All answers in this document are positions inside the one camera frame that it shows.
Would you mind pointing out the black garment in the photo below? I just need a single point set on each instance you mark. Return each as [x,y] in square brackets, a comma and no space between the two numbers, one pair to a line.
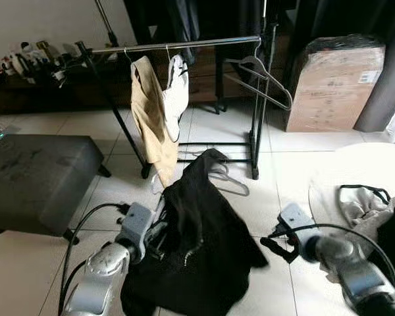
[197,243]

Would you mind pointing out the dark grey clothes hanger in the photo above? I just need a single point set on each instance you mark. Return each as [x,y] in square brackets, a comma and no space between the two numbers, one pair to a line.
[257,66]

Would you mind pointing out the white clothes pile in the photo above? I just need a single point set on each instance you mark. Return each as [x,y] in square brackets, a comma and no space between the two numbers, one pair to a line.
[359,204]

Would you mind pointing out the beige hanging garment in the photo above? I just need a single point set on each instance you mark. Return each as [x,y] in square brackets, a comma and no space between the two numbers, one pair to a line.
[151,118]

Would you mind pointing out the grey fabric ottoman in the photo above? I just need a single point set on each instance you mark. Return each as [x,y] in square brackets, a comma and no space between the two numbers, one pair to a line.
[43,181]

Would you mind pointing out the white hanging garment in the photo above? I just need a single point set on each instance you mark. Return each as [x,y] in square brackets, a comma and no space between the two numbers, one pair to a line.
[176,95]

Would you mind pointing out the wrapped cardboard box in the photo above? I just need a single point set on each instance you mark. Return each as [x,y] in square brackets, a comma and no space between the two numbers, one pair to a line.
[336,85]

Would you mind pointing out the dark wooden low cabinet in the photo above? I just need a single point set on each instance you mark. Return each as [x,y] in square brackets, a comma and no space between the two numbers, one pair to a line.
[26,95]

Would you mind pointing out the black metal clothes rack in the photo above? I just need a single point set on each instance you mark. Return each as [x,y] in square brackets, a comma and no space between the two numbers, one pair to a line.
[197,43]

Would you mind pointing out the dark grey curtain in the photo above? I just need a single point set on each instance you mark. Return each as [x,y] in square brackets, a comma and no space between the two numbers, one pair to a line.
[385,66]

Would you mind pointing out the tan shoe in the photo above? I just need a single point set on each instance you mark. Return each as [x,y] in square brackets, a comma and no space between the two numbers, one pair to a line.
[46,49]

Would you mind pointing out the white sneaker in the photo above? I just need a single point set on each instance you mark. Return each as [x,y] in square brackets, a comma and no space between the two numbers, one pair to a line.
[23,59]

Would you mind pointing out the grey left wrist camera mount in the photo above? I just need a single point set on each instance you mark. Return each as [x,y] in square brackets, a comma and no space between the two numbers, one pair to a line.
[137,224]

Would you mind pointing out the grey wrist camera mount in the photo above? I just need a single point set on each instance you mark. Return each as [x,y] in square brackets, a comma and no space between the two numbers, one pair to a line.
[137,224]
[295,220]

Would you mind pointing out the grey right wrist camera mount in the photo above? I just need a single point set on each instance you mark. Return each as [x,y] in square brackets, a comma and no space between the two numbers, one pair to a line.
[295,220]

